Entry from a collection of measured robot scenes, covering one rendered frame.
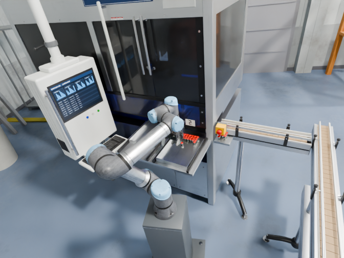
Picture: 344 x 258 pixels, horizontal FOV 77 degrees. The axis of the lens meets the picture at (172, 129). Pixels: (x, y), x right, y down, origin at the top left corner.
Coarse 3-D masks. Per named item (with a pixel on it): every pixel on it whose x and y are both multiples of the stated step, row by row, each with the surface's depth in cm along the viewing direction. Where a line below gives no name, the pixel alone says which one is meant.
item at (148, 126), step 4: (148, 120) 209; (144, 124) 204; (148, 124) 208; (152, 124) 208; (156, 124) 207; (140, 128) 199; (144, 128) 203; (148, 128) 203; (152, 128) 202; (136, 132) 194; (140, 132) 200; (144, 132) 199; (132, 136) 190; (136, 136) 195; (140, 136) 194; (132, 140) 185; (136, 140) 190; (152, 148) 179
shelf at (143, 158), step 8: (200, 136) 185; (128, 144) 187; (208, 144) 175; (120, 152) 180; (144, 160) 169; (152, 160) 168; (200, 160) 162; (168, 168) 160; (176, 168) 158; (192, 168) 156; (192, 176) 152
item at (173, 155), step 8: (168, 144) 179; (184, 144) 178; (200, 144) 171; (160, 152) 169; (168, 152) 173; (176, 152) 172; (184, 152) 171; (192, 152) 170; (160, 160) 163; (168, 160) 165; (176, 160) 164; (184, 160) 163; (184, 168) 156
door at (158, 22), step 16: (160, 32) 147; (176, 32) 142; (192, 32) 137; (160, 48) 154; (176, 48) 148; (192, 48) 143; (160, 64) 161; (176, 64) 155; (192, 64) 149; (160, 80) 170; (176, 80) 163; (192, 80) 156; (160, 96) 179; (176, 96) 171; (192, 96) 164
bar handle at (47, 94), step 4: (48, 92) 149; (48, 96) 150; (52, 100) 153; (52, 104) 154; (56, 108) 157; (56, 112) 158; (60, 116) 161; (60, 120) 162; (64, 124) 165; (64, 128) 166; (68, 132) 169; (68, 136) 170; (72, 140) 174; (72, 144) 175; (72, 148) 182; (76, 148) 180; (76, 152) 180
